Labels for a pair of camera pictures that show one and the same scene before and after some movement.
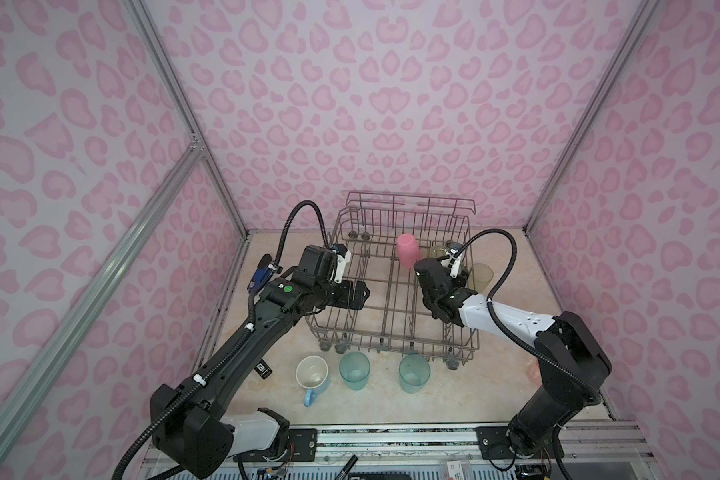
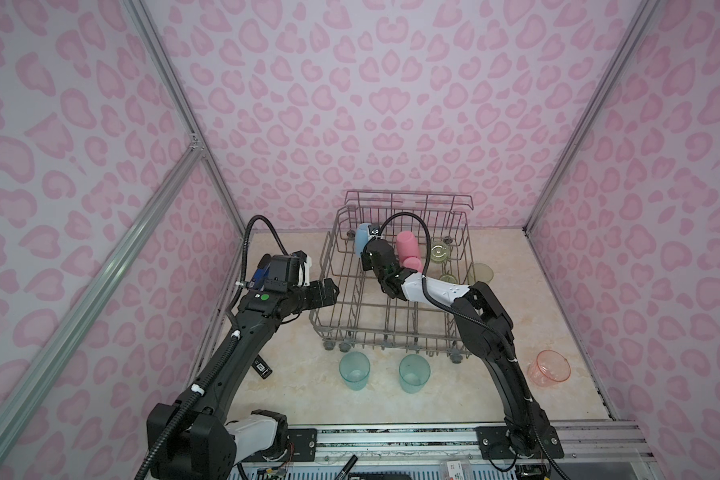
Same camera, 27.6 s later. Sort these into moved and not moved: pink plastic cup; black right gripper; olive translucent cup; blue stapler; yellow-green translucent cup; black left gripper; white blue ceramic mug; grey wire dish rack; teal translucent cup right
Moved: white blue ceramic mug; black left gripper; black right gripper
Not moved: teal translucent cup right; blue stapler; grey wire dish rack; yellow-green translucent cup; olive translucent cup; pink plastic cup
